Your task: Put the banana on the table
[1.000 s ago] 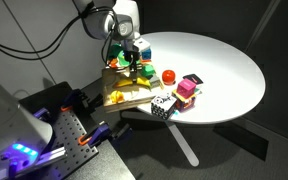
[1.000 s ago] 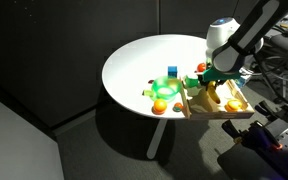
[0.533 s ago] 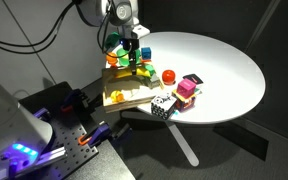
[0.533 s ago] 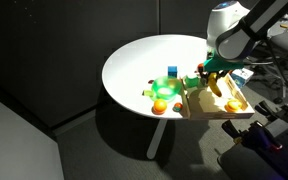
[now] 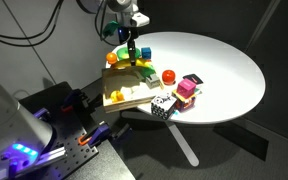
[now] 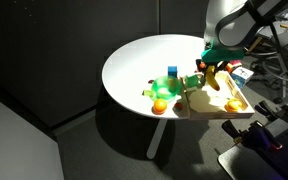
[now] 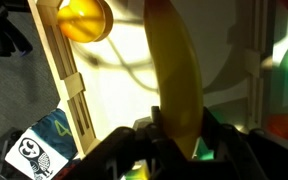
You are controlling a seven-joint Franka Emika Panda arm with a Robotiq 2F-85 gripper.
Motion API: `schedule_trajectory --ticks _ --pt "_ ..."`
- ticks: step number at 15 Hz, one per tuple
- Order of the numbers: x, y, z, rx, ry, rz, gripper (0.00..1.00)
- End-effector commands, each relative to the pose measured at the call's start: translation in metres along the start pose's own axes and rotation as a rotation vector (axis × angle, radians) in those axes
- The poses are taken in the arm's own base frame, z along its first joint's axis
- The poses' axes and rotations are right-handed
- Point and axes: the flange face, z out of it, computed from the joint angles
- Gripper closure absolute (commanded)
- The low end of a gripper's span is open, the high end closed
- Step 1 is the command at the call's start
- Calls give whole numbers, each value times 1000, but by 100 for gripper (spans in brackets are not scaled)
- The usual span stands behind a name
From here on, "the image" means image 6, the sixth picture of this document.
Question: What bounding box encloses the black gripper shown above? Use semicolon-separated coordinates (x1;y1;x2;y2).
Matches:
197;59;233;77

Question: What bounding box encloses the yellow toy banana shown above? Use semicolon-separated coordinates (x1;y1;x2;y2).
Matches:
205;65;221;92

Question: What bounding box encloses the orange yellow box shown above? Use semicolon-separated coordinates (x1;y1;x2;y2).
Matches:
225;62;235;74

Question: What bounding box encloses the pink cube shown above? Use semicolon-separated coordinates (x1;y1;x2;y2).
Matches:
229;59;244;66

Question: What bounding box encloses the green cube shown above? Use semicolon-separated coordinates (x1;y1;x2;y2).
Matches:
184;74;203;89

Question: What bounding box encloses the white owl print cube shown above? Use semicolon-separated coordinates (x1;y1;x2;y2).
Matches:
231;66;254;89

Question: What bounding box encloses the light wooden tray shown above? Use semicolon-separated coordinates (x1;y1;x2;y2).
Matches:
180;71;256;121

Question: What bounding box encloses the blue cube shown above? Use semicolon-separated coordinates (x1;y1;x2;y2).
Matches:
167;65;178;78

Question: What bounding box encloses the yellow toy lemon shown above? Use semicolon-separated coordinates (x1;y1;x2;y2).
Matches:
224;98;243;113

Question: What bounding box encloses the small red green ball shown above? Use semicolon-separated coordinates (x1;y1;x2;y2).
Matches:
173;102;184;112

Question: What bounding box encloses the translucent green bowl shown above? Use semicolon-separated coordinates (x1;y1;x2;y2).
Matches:
151;75;182;103

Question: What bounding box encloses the orange toy ball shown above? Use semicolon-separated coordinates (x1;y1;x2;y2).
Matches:
152;98;168;115

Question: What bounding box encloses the light green flat block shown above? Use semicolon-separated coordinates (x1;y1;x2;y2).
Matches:
141;89;156;98

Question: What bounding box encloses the purple black clamp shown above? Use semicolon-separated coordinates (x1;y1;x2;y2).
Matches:
222;119;283;151
254;99;288;126

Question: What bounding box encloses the black robot stand plate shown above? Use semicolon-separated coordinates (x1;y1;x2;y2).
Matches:
217;143;285;180

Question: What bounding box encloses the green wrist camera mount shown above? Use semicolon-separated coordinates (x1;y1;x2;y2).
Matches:
201;48;245;64

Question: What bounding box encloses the white table pedestal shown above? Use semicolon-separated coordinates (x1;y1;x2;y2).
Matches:
146;118;168;160

